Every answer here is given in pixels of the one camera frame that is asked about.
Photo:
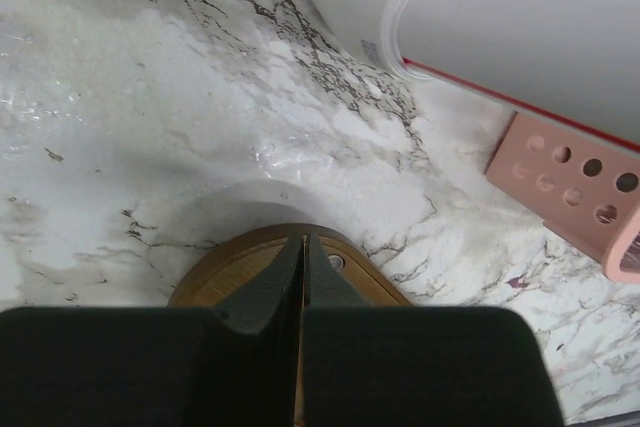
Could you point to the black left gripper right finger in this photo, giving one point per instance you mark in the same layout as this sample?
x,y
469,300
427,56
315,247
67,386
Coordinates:
x,y
366,365

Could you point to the pink perforated plastic basket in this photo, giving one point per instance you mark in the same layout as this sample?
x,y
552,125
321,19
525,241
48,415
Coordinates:
x,y
585,192

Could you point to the oval wooden tray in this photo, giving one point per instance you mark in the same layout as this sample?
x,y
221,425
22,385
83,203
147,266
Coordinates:
x,y
254,285

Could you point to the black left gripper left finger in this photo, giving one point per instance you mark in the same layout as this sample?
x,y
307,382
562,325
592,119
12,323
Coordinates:
x,y
101,366

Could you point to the white PVC pipe frame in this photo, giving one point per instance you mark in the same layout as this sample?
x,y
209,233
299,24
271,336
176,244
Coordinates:
x,y
575,62

